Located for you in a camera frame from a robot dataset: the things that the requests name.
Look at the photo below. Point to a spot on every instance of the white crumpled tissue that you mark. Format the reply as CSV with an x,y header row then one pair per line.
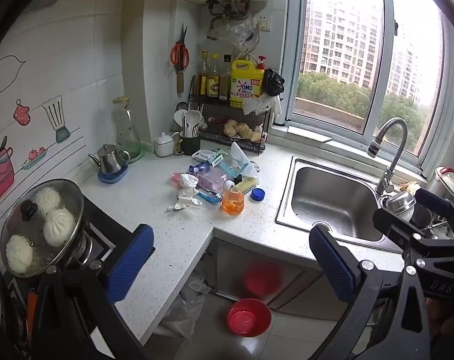
x,y
188,180

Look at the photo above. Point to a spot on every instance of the dark sauce bottle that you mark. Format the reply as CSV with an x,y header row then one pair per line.
x,y
226,80

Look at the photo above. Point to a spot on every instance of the yellow sponge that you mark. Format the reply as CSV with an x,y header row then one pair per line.
x,y
246,185

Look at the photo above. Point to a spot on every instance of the ginger root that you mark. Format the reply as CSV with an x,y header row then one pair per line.
x,y
234,127
255,134

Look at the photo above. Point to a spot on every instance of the blue toothbrush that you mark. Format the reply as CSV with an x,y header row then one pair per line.
x,y
210,195

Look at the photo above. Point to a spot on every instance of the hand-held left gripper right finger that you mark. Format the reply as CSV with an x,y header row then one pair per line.
x,y
332,266

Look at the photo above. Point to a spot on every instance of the red plastic basin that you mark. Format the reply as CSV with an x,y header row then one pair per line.
x,y
248,319

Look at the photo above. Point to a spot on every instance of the white plastic bag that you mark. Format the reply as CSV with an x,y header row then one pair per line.
x,y
245,155

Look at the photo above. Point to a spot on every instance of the stainless steel sink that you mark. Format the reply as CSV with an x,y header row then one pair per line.
x,y
335,195

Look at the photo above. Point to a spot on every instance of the yellow label bottle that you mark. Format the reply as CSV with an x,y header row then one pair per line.
x,y
212,82

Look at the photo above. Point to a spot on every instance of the white spatula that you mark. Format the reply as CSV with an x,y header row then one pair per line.
x,y
194,118

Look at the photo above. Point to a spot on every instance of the brown scrub pad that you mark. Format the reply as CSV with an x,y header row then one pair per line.
x,y
408,186

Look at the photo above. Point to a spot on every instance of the person's right hand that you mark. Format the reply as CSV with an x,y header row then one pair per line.
x,y
442,318

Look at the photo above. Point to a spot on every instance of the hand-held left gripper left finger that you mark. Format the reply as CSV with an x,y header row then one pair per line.
x,y
131,270

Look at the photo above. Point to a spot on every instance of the blue purple small package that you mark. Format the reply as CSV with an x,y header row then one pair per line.
x,y
199,167

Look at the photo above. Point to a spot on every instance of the black gas stove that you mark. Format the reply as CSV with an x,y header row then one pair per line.
x,y
99,219

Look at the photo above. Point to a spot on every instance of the glass carafe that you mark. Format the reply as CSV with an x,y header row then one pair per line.
x,y
127,135

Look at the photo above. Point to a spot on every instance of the black plastic bag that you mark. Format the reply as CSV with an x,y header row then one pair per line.
x,y
274,82

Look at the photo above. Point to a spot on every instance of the teal toothbrush blister package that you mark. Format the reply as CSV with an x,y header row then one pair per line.
x,y
232,165

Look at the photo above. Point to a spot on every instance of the steel teapot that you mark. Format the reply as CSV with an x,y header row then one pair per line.
x,y
110,159

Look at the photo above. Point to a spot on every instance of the white plastic gloves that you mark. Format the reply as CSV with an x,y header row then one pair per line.
x,y
260,105

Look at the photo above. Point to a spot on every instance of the dark green utensil cup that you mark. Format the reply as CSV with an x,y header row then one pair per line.
x,y
191,145

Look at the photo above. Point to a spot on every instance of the water heater pipes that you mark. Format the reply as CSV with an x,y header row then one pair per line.
x,y
227,9

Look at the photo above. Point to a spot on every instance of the white window frame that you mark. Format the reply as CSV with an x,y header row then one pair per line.
x,y
290,45

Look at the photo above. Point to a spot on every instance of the white green cardboard box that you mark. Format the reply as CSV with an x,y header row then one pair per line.
x,y
208,156

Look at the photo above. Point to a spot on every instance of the white cylindrical container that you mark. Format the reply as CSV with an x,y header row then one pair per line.
x,y
229,185

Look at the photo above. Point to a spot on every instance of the blue bottle cap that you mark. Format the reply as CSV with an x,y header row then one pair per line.
x,y
257,194

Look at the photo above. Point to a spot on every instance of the yellow detergent jug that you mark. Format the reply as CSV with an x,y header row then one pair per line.
x,y
245,82

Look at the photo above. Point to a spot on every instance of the clear hanging plastic bag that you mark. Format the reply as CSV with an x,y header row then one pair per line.
x,y
236,30

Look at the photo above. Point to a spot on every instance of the white lidded jar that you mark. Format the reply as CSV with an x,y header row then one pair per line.
x,y
164,145

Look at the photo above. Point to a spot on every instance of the grey plastic bag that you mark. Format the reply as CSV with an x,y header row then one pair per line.
x,y
185,307

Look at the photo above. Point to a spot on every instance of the white window sill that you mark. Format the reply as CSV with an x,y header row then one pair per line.
x,y
305,134

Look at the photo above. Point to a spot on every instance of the garlic bulb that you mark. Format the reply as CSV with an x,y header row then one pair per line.
x,y
203,123

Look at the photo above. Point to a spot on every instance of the pink plastic packet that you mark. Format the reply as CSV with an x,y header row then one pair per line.
x,y
175,177

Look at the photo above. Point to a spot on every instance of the cabinet door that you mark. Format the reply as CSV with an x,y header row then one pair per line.
x,y
287,288

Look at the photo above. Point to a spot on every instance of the pot with glass lid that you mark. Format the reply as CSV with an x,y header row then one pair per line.
x,y
71,210

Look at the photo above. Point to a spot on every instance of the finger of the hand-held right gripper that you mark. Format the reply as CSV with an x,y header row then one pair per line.
x,y
433,199
395,227

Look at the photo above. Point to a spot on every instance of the kitchen wall sticker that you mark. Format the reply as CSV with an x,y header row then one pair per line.
x,y
2,172

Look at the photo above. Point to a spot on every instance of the white steamed bun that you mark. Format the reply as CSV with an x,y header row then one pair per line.
x,y
59,225
47,198
19,253

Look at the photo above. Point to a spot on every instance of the steel bowl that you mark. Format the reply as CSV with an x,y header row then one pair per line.
x,y
400,202

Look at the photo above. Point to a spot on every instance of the grey kitchen faucet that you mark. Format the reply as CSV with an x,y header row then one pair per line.
x,y
395,146

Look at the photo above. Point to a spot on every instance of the white ladle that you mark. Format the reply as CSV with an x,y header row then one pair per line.
x,y
180,117

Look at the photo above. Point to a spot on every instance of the orange plastic cup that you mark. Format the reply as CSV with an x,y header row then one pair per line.
x,y
233,202

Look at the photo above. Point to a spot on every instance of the pink purple plastic package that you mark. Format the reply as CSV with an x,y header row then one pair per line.
x,y
212,177

